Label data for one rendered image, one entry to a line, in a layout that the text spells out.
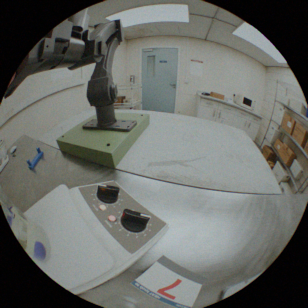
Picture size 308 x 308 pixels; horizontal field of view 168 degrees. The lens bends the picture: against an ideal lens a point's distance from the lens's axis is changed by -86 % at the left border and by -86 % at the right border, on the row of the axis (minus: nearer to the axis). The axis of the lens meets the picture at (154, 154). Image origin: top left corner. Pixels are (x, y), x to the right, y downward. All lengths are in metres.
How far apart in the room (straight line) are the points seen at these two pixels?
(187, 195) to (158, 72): 2.87
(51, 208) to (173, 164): 0.26
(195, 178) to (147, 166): 0.12
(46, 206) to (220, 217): 0.28
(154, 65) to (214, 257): 3.07
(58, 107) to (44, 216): 1.68
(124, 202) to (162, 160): 0.16
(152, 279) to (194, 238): 0.10
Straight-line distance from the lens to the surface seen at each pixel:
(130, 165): 0.27
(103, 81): 0.33
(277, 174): 2.28
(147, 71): 3.05
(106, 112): 0.35
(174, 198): 0.22
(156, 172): 0.26
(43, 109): 1.68
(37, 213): 0.17
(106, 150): 0.26
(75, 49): 0.19
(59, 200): 0.15
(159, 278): 0.17
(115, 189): 0.16
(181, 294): 0.18
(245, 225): 0.26
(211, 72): 2.97
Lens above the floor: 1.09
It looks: 38 degrees down
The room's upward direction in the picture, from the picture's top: 2 degrees clockwise
